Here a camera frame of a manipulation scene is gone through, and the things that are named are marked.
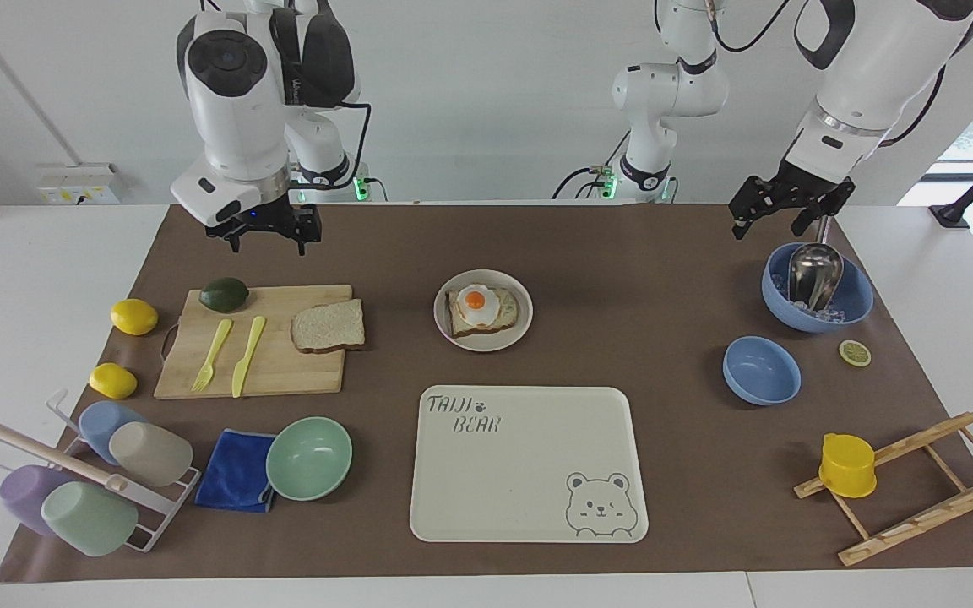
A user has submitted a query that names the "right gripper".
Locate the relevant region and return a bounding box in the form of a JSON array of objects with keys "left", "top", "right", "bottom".
[{"left": 204, "top": 193, "right": 323, "bottom": 258}]

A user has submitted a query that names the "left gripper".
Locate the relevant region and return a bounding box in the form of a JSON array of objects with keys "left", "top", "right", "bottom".
[{"left": 727, "top": 159, "right": 856, "bottom": 242}]

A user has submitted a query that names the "beige round plate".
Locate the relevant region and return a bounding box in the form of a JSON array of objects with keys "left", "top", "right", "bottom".
[{"left": 433, "top": 269, "right": 534, "bottom": 353}]

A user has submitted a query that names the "metal scoop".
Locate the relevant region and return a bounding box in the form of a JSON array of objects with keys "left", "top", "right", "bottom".
[{"left": 786, "top": 214, "right": 845, "bottom": 312}]

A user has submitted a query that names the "dark green avocado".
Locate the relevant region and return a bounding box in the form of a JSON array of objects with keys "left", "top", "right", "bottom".
[{"left": 198, "top": 277, "right": 250, "bottom": 314}]

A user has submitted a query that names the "brown bread slice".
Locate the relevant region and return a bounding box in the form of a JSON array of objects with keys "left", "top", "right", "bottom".
[{"left": 290, "top": 298, "right": 367, "bottom": 355}]

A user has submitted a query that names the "large blue bowl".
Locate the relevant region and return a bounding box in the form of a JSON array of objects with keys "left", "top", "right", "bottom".
[{"left": 760, "top": 242, "right": 875, "bottom": 334}]

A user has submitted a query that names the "yellow-green plastic knife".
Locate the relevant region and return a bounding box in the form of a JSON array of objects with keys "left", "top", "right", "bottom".
[{"left": 231, "top": 316, "right": 268, "bottom": 399}]

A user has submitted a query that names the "wooden cutting board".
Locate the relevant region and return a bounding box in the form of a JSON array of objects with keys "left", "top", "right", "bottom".
[{"left": 153, "top": 285, "right": 354, "bottom": 400}]

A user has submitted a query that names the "yellow-green plastic fork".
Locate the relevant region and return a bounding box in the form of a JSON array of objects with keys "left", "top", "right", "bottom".
[{"left": 191, "top": 318, "right": 235, "bottom": 394}]

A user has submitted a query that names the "yellow lemon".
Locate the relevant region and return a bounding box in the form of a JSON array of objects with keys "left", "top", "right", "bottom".
[
  {"left": 110, "top": 298, "right": 160, "bottom": 337},
  {"left": 88, "top": 363, "right": 139, "bottom": 400}
]

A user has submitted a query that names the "small blue bowl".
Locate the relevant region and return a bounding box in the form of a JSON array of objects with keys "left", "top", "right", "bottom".
[{"left": 722, "top": 335, "right": 802, "bottom": 407}]

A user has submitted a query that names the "fried egg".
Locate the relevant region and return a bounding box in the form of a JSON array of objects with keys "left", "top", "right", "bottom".
[{"left": 456, "top": 284, "right": 502, "bottom": 329}]

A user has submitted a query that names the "green bowl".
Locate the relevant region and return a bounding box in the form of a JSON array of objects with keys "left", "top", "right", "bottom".
[{"left": 265, "top": 416, "right": 354, "bottom": 502}]

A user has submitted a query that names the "blue cloth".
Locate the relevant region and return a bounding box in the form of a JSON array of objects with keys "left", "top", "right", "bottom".
[{"left": 193, "top": 429, "right": 278, "bottom": 514}]

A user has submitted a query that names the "toasted bread slice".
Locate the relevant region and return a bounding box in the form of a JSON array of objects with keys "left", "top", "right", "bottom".
[{"left": 445, "top": 286, "right": 520, "bottom": 339}]

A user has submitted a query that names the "beige cup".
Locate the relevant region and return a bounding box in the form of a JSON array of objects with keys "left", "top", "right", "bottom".
[{"left": 108, "top": 421, "right": 194, "bottom": 489}]

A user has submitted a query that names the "blue cup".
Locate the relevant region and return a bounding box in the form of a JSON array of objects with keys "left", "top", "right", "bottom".
[{"left": 78, "top": 400, "right": 149, "bottom": 466}]

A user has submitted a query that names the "yellow cup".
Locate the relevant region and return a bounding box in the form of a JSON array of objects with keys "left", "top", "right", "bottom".
[{"left": 818, "top": 432, "right": 878, "bottom": 500}]

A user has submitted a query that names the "wooden folding rack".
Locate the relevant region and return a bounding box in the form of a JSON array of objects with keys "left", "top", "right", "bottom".
[{"left": 794, "top": 396, "right": 973, "bottom": 567}]

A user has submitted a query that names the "green cup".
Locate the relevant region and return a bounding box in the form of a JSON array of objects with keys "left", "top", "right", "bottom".
[{"left": 41, "top": 480, "right": 139, "bottom": 558}]

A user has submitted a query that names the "cream tray with bear print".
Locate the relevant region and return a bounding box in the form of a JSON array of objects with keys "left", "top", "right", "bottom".
[{"left": 409, "top": 385, "right": 650, "bottom": 544}]

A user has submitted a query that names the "purple cup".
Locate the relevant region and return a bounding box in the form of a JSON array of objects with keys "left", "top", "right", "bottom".
[{"left": 0, "top": 464, "right": 78, "bottom": 539}]

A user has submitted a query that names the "black cable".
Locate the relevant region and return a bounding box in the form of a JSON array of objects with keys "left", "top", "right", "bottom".
[
  {"left": 652, "top": 0, "right": 793, "bottom": 54},
  {"left": 873, "top": 63, "right": 949, "bottom": 149},
  {"left": 287, "top": 101, "right": 372, "bottom": 185},
  {"left": 550, "top": 131, "right": 633, "bottom": 201}
]

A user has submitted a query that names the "white wall socket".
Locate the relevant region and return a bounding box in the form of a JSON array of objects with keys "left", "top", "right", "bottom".
[{"left": 36, "top": 163, "right": 123, "bottom": 207}]

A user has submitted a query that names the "white wire cup rack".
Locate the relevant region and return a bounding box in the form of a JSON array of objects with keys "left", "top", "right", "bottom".
[{"left": 0, "top": 388, "right": 202, "bottom": 555}]

